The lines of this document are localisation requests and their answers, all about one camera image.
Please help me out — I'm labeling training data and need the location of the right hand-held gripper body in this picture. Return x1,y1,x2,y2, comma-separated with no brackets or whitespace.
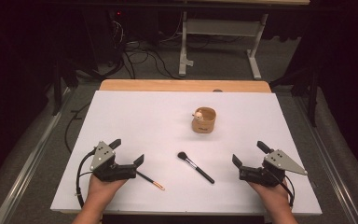
238,149,309,188

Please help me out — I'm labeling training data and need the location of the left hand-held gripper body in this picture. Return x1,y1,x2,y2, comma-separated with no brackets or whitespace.
89,140,138,183

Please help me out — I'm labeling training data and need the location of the thin black copper-tipped brush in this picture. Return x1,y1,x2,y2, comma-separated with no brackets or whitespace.
135,170,166,191

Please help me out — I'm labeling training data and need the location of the black makeup brush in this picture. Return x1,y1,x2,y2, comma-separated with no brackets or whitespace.
176,151,215,185

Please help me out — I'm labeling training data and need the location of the tan bear pen holder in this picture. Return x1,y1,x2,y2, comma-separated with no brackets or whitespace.
191,106,217,134

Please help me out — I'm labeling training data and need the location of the person's left hand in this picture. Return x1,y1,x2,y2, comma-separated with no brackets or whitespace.
85,174,129,208

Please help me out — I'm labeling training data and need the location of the person's right hand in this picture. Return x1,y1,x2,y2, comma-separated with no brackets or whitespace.
248,180,291,216

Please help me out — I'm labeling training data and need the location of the white table cover sheet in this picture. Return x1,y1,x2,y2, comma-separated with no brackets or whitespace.
49,90,323,217

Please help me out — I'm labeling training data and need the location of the black metal stand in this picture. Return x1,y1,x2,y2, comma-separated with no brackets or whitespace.
50,59,78,117
268,66,320,128

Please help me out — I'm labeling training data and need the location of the wooden table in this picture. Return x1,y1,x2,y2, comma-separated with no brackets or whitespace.
99,78,272,93

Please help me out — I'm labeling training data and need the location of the black device with red light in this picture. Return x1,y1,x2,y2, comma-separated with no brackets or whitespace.
105,8,127,63

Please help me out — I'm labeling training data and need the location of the left hand-held gripper cable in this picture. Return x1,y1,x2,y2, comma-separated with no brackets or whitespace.
75,148,98,209

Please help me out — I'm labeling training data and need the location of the hand-held gripper cable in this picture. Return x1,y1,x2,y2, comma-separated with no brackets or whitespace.
75,148,98,209
273,174,296,209

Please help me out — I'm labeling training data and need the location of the right hand-held gripper cable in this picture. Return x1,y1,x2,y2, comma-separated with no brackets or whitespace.
273,174,296,209

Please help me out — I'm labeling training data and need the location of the black floor cable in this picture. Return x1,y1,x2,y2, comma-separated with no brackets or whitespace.
63,102,91,154

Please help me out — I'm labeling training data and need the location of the aluminium floor rail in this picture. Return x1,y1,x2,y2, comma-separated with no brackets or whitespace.
0,87,73,224
293,94,358,224

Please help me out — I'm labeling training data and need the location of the bundle of black floor cables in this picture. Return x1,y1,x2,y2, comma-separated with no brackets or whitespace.
105,18,185,80

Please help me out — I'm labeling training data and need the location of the white metal desk frame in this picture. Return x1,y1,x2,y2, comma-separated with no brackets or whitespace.
178,11,269,80

